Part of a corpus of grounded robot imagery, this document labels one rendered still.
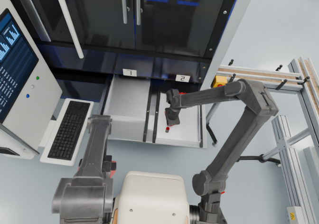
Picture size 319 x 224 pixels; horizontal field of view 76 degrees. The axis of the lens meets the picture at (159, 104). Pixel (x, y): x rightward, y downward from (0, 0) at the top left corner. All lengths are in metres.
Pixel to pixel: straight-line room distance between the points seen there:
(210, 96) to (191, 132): 0.55
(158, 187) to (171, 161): 1.45
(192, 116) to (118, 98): 0.50
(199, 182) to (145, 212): 0.24
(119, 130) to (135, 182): 0.62
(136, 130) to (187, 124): 0.32
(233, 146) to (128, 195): 0.36
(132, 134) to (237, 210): 1.33
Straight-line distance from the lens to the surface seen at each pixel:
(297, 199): 1.87
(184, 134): 1.28
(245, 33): 3.63
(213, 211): 0.85
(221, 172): 0.77
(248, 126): 0.66
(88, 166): 0.51
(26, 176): 2.34
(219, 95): 0.75
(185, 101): 0.91
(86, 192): 0.44
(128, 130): 1.27
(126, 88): 1.43
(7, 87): 1.14
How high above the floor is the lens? 2.04
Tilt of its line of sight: 58 degrees down
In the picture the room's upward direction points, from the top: 8 degrees clockwise
